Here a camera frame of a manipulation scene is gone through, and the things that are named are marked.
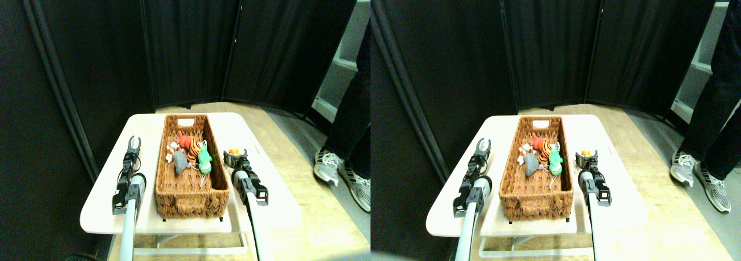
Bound brown wicker basket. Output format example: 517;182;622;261
499;116;574;222
155;115;230;220

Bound low white table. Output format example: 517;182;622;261
80;113;302;256
426;115;648;258

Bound person's legs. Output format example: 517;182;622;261
670;6;741;214
314;27;371;212

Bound black curtain stand pole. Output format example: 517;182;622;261
370;1;451;183
19;0;100;183

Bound grey mouse toy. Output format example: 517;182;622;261
524;152;545;177
173;150;193;175

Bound white shelf unit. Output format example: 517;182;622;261
311;0;371;126
670;2;741;126

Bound green toy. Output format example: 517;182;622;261
548;146;566;177
197;146;214;175

